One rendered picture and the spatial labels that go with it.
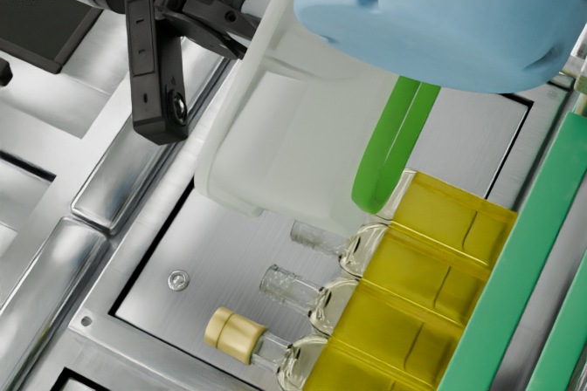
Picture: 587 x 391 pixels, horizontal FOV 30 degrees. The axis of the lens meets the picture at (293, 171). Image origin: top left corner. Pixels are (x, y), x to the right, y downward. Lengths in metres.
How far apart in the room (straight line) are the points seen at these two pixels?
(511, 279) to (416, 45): 0.38
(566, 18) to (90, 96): 0.87
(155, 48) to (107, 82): 0.49
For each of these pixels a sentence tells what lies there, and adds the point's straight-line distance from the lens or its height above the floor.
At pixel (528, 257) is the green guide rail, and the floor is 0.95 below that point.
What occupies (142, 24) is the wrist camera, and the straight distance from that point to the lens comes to 0.79.
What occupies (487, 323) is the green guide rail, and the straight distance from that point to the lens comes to 0.80.
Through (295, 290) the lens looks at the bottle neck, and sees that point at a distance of 0.93.
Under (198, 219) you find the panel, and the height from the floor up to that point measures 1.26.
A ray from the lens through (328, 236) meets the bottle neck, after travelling 0.95.
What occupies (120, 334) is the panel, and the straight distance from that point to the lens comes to 1.08.
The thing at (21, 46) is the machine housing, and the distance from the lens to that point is 1.32.
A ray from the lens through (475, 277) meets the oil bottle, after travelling 0.93.
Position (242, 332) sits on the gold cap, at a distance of 0.92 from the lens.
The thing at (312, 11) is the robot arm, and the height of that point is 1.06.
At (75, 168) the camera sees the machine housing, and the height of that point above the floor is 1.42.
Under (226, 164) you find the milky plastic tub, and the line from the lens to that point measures 0.59.
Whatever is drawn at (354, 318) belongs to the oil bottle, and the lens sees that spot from 0.91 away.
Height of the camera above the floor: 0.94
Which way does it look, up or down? 14 degrees up
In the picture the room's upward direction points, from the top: 66 degrees counter-clockwise
